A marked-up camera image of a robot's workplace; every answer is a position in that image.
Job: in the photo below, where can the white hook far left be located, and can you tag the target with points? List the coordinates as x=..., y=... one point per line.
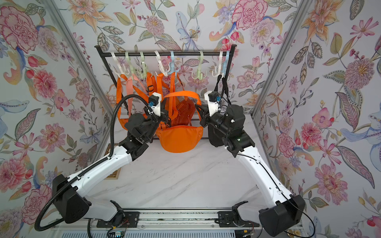
x=120, y=66

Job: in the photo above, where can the pink crescent bag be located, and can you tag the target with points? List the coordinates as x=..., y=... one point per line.
x=130, y=89

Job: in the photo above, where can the white hook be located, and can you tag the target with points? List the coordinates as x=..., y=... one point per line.
x=120, y=66
x=218, y=70
x=160, y=64

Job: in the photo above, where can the blue hook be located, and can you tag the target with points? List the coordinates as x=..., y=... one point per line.
x=224, y=66
x=172, y=66

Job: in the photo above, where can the dark orange zip bag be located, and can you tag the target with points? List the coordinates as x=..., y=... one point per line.
x=179, y=105

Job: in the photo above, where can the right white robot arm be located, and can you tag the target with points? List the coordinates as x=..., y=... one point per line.
x=283, y=210

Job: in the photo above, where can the orange bag with long straps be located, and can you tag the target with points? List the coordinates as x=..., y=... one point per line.
x=156, y=84

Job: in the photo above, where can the green hook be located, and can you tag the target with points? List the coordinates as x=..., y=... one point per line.
x=199, y=74
x=143, y=72
x=128, y=59

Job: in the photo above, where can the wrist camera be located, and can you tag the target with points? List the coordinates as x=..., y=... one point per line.
x=154, y=102
x=213, y=99

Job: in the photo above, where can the black crossbody bag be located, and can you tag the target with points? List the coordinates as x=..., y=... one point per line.
x=221, y=80

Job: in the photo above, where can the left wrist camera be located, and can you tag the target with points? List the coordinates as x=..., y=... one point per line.
x=154, y=102

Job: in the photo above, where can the black metal clothes rack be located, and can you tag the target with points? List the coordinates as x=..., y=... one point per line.
x=165, y=57

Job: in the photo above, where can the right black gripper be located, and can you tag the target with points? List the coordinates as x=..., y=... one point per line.
x=208, y=120

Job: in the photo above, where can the bright orange crescent bag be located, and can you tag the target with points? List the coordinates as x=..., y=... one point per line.
x=180, y=139

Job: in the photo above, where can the wooden chessboard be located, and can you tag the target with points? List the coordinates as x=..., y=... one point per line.
x=115, y=174

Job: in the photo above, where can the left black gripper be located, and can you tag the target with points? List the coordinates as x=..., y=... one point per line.
x=162, y=117

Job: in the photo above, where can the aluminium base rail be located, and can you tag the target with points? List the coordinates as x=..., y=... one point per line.
x=181, y=219

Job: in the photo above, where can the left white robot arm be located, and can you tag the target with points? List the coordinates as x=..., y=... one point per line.
x=70, y=193

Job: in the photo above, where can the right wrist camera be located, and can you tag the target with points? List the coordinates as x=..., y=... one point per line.
x=213, y=99

